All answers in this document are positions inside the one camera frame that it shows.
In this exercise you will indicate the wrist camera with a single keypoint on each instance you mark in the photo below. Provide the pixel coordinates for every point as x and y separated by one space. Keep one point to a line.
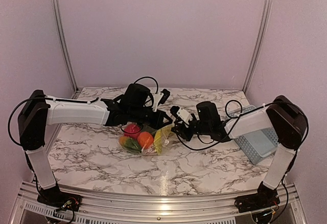
160 98
182 114

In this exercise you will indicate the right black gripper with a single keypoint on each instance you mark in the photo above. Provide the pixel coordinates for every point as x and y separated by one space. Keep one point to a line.
182 131

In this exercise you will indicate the orange fake orange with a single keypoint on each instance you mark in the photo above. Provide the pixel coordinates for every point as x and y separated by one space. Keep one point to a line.
145 139

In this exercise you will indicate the light blue perforated basket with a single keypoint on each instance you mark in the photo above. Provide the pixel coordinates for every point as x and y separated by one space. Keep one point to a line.
253 132

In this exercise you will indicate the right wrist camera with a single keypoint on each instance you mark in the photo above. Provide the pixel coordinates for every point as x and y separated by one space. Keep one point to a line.
182 114

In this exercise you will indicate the aluminium frame post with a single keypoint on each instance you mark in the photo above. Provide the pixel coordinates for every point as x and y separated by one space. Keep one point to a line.
258 44
63 45

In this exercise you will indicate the front aluminium rail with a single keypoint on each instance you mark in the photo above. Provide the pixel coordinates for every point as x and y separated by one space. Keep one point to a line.
105 207

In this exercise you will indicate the right aluminium frame post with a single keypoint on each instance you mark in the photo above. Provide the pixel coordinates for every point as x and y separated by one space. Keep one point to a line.
258 44

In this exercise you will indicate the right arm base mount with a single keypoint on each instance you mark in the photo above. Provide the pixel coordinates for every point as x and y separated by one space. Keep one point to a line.
252 202

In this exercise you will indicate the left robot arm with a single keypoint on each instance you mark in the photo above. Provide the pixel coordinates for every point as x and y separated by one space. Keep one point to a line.
137 105

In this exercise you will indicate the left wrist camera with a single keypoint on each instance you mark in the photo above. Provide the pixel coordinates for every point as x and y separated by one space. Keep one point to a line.
160 98

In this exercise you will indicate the clear zip top bag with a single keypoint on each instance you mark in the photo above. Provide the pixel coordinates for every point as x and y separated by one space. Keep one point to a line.
149 151

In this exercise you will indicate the yellow fake banana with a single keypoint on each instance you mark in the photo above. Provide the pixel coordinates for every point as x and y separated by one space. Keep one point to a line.
161 141

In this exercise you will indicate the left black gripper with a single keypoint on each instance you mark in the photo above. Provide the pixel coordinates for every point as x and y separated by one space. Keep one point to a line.
158 123

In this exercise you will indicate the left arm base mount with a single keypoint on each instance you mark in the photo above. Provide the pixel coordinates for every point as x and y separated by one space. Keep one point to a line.
61 200

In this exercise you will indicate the left aluminium frame post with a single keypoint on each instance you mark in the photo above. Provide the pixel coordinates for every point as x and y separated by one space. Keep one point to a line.
63 45

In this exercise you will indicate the pink fake dragon fruit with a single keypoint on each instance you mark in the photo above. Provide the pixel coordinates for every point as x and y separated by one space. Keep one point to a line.
132 130

